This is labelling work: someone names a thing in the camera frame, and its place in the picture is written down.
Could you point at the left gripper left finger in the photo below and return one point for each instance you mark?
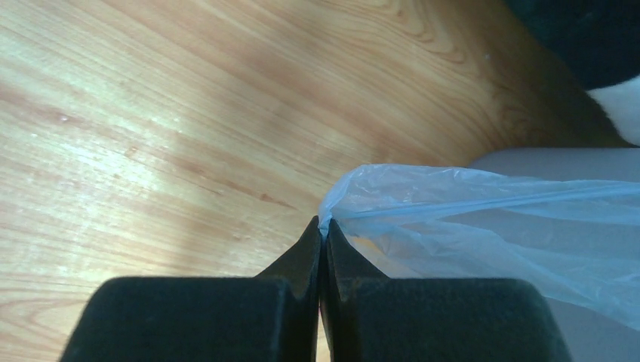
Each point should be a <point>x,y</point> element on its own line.
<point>272,316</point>

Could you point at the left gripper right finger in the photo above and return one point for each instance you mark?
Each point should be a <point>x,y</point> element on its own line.
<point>369,316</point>

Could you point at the grey plastic trash bin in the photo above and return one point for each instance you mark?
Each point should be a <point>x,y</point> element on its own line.
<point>588,335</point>

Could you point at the translucent blue plastic trash bag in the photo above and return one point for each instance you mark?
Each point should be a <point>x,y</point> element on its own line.
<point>576,241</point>

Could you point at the black white checkered pillow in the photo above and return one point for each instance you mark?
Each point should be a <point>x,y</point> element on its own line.
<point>599,42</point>

